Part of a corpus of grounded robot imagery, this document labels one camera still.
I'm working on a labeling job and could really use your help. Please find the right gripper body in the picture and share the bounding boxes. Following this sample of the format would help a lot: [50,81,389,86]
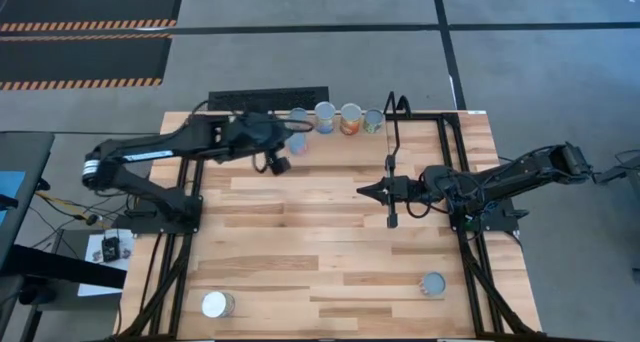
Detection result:
[384,155,432,229]

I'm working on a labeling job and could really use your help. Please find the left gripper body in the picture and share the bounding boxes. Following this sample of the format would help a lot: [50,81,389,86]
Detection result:
[234,112,294,177]

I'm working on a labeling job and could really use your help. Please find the pink teal striped can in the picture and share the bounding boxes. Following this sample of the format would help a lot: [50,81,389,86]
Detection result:
[288,132,309,157]

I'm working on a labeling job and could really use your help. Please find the green polka dot can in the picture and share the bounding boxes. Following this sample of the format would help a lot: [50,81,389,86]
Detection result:
[362,108,386,135]

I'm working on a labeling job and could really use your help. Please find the red label tall can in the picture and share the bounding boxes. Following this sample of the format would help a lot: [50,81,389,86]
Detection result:
[339,102,363,136]

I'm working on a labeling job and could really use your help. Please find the grey lid patterned can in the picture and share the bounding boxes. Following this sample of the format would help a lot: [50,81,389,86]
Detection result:
[419,270,448,298]

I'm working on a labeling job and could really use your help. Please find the large white lid can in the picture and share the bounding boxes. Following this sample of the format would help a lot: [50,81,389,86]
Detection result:
[200,290,237,319]

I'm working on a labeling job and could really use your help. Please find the wooden shelf black legs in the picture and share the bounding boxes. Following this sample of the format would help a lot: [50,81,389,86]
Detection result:
[260,91,411,173]

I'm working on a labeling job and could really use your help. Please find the black floor vent grate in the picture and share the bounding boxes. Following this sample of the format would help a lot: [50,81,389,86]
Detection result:
[207,85,330,112]

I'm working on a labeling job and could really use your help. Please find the black floor tape line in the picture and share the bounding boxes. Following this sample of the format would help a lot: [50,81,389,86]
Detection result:
[169,21,640,34]
[430,0,467,111]

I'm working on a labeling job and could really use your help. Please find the small black device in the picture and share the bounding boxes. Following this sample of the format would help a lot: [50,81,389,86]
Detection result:
[102,236,121,262]

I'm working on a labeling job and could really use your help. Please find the black hazard-striped floor mat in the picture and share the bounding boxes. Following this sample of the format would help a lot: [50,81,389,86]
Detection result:
[0,0,185,33]
[0,33,174,92]

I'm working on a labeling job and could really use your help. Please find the white paper sheet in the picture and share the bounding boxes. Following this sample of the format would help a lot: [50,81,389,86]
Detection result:
[77,230,135,298]

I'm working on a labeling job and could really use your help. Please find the black stand leg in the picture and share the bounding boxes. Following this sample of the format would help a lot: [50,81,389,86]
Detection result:
[593,151,640,186]

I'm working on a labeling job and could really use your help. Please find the black side desk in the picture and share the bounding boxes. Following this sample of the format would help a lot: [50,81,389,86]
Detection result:
[0,130,56,271]

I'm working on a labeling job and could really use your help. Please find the black metal beam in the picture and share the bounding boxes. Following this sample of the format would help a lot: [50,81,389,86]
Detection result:
[0,245,127,289]

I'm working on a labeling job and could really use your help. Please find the blue panel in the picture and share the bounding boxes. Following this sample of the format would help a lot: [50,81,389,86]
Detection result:
[0,170,27,228]

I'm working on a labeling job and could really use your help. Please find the black aluminium table frame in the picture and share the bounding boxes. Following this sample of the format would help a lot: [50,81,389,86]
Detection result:
[113,111,546,342]

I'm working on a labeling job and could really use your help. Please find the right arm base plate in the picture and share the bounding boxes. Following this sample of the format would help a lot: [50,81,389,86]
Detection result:
[446,191,530,234]

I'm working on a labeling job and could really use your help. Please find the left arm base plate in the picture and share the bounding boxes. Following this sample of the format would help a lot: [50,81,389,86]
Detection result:
[124,196,204,235]

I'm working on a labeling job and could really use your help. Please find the yellow cable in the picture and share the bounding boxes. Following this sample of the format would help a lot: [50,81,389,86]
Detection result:
[34,190,94,219]

